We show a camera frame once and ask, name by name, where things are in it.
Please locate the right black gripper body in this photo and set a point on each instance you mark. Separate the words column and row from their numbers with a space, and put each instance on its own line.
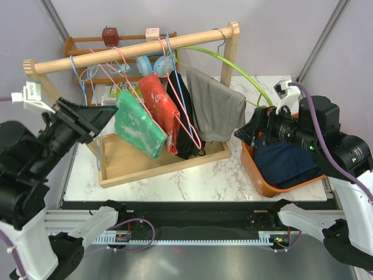
column 281, row 126

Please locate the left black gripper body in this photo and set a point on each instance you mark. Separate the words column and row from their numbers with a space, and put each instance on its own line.
column 53, row 149

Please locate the navy blue denim trousers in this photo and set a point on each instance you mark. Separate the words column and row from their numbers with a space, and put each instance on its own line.
column 285, row 165

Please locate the green tie-dye trousers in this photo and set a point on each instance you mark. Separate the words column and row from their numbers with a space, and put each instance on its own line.
column 136, row 126

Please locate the blue wire hanger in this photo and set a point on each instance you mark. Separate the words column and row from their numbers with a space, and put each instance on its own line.
column 97, row 142
column 180, row 87

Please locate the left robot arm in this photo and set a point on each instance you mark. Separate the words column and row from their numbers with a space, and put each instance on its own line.
column 26, row 162

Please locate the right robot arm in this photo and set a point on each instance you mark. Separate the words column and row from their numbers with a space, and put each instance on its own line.
column 345, row 159

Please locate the grey trousers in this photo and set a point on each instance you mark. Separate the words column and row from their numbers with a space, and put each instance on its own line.
column 217, row 109

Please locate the black trousers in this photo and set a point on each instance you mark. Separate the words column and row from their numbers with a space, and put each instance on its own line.
column 185, row 146

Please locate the red tie-dye trousers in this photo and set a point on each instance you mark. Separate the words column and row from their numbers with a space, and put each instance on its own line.
column 162, row 109

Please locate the orange plastic basket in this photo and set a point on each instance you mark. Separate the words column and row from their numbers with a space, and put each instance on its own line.
column 259, row 183

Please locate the silver foil package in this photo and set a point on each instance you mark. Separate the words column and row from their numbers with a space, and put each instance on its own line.
column 109, row 104

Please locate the green snack package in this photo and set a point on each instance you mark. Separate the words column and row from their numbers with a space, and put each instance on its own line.
column 128, row 87

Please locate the wooden clothes rack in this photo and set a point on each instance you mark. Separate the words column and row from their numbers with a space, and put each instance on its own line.
column 124, row 163

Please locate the dark red cube plug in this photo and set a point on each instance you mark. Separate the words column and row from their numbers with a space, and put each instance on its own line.
column 110, row 36

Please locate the brown wooden shelf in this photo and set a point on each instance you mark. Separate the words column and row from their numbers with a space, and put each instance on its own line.
column 92, row 93

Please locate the light blue headphones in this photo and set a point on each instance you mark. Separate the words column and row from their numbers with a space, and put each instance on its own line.
column 161, row 66

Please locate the pink cube plug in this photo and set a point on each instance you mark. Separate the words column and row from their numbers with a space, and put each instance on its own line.
column 152, row 34

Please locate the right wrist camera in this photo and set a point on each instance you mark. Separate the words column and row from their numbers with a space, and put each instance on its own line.
column 287, row 93

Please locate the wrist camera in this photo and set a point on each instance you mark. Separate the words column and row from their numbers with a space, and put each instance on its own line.
column 287, row 93
column 30, row 97

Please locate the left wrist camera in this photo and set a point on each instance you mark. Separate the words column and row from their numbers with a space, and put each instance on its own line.
column 30, row 97

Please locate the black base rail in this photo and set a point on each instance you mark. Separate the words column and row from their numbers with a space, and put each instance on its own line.
column 141, row 225

